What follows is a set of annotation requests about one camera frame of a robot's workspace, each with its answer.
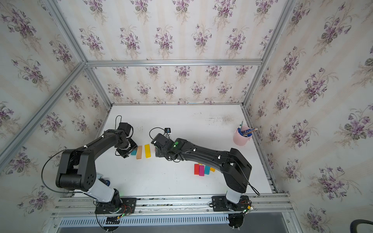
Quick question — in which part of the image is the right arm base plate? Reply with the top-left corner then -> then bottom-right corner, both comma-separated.
209,196 -> 252,212

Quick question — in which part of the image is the pink pen cup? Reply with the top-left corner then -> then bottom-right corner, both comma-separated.
233,125 -> 252,146

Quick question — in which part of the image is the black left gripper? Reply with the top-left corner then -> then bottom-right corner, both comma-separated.
116,138 -> 138,158

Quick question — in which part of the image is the aluminium front rail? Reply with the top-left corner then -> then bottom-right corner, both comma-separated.
51,193 -> 294,217

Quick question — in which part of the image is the white vent grille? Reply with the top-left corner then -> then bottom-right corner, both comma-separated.
59,214 -> 229,228

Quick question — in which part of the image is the yellow block left group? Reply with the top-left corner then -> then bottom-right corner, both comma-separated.
144,144 -> 152,158

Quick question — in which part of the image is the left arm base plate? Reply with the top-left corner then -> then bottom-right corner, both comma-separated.
95,198 -> 137,215

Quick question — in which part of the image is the natural wood block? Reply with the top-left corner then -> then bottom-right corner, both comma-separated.
136,146 -> 143,160

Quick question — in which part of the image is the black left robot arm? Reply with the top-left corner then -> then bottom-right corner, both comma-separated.
55,122 -> 138,208

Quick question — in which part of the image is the magenta block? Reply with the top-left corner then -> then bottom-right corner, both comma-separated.
199,165 -> 205,176

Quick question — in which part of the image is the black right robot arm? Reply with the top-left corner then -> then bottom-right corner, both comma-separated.
151,134 -> 252,204

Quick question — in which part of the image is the red block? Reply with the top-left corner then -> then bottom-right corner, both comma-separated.
194,164 -> 200,175

